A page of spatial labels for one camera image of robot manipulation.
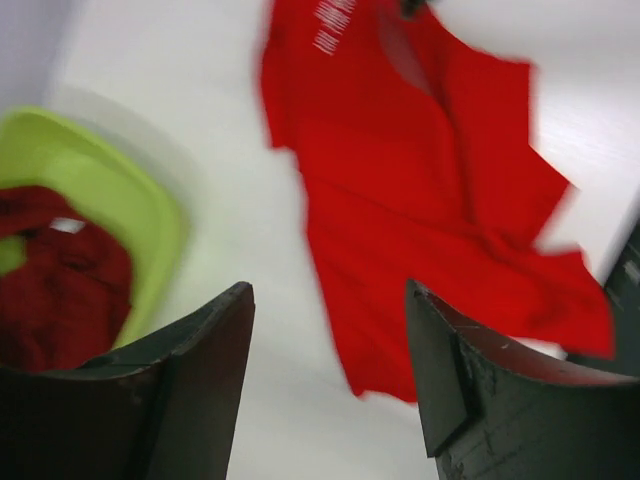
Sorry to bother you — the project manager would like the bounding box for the green plastic basin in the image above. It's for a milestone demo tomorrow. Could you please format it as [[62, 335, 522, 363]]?
[[1, 107, 189, 347]]

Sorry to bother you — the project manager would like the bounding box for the bright red t-shirt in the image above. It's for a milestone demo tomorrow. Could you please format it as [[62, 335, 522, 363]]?
[[260, 1, 614, 403]]

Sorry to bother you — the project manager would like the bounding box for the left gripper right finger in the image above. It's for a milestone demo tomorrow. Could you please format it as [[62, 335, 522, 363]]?
[[406, 281, 639, 480]]

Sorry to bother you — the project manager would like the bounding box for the dark red t-shirt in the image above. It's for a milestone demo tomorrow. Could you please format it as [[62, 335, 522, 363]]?
[[1, 186, 133, 372]]

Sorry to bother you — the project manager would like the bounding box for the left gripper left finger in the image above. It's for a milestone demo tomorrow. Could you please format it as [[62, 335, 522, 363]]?
[[1, 282, 255, 480]]

